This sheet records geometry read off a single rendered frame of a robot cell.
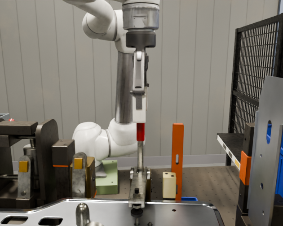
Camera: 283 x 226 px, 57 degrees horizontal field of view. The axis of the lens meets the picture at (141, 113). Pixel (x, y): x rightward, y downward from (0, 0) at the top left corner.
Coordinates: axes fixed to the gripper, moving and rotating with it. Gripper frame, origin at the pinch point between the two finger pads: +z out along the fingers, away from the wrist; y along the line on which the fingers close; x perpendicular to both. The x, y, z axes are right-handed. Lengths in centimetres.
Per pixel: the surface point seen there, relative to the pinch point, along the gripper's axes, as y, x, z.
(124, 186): -59, -12, 54
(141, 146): 0.6, 0.2, 9.3
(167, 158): -249, 20, 115
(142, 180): 6.4, 0.7, 16.2
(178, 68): -252, 30, 1
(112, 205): 6.6, -7.1, 23.5
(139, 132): 0.9, -0.3, 5.3
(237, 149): -28.6, 35.0, 20.5
